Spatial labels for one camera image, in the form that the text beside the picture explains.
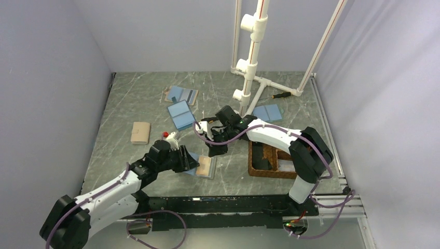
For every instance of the white PVC pipe frame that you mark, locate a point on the white PVC pipe frame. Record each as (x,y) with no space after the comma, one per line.
(253,85)

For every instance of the brown woven basket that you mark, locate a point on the brown woven basket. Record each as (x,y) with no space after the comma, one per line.
(260,151)

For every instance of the aluminium extrusion rail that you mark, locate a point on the aluminium extrusion rail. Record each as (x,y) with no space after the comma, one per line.
(336,203)

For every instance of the black yellow screwdriver near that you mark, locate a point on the black yellow screwdriver near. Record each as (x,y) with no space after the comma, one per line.
(210,119)

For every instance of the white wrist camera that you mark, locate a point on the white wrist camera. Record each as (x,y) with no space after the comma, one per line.
(172,138)
(203,128)

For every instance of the right side aluminium rail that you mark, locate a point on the right side aluminium rail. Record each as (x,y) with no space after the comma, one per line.
(331,144)

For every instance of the blue card holder on green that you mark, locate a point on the blue card holder on green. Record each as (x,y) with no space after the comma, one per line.
(268,113)

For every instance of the grey leather card holder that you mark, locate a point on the grey leather card holder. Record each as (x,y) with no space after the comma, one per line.
(193,171)

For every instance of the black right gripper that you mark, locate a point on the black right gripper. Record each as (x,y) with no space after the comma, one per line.
(214,150)

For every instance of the tan card holder with cards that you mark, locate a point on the tan card holder with cards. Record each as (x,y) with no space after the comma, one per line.
(181,94)

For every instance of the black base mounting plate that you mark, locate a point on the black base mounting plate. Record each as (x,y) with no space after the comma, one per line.
(269,211)

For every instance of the beige closed card holder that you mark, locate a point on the beige closed card holder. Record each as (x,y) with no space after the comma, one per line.
(140,132)

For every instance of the blue card holder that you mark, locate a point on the blue card holder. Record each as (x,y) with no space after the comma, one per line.
(181,115)
(268,113)

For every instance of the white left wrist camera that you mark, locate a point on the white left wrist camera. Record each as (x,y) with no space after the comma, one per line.
(172,138)

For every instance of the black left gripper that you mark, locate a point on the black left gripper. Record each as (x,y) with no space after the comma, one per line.
(186,162)

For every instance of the tan card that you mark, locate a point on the tan card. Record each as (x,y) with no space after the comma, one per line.
(204,168)

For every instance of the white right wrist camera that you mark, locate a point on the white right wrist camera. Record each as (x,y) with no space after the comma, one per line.
(203,128)

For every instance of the black orange screwdriver far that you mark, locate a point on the black orange screwdriver far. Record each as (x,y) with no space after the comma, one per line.
(278,96)

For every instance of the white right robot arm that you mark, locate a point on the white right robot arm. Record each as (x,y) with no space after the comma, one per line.
(309,153)

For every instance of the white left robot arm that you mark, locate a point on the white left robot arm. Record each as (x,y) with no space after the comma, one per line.
(73,221)

